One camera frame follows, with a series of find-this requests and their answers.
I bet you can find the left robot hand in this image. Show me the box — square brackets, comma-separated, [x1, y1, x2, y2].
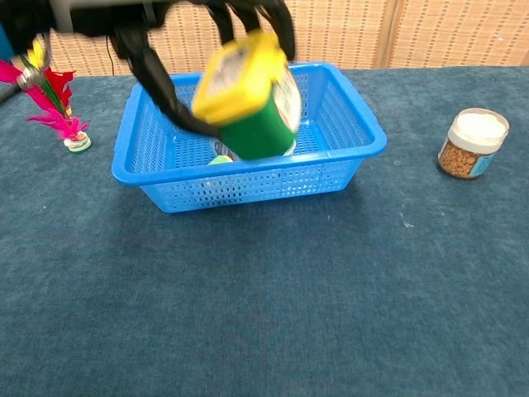
[69, 0, 297, 138]

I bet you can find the light blue plastic mug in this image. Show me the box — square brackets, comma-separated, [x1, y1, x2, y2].
[209, 138, 297, 163]

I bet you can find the colourful feather shuttlecock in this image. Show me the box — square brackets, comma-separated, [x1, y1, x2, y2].
[0, 36, 93, 155]

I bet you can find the green container with yellow lid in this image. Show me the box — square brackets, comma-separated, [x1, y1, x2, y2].
[191, 29, 303, 161]

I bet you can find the clear jar with white lid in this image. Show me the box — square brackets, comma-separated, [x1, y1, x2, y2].
[437, 108, 510, 180]

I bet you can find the blue perforated plastic basket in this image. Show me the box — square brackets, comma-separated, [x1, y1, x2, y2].
[111, 61, 388, 214]

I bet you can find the teal table cloth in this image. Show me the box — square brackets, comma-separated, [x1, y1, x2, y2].
[0, 65, 529, 397]

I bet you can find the bamboo folding screen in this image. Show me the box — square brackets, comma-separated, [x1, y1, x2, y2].
[41, 0, 529, 79]

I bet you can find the thin black hanging cable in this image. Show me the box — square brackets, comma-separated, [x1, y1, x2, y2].
[105, 35, 117, 76]

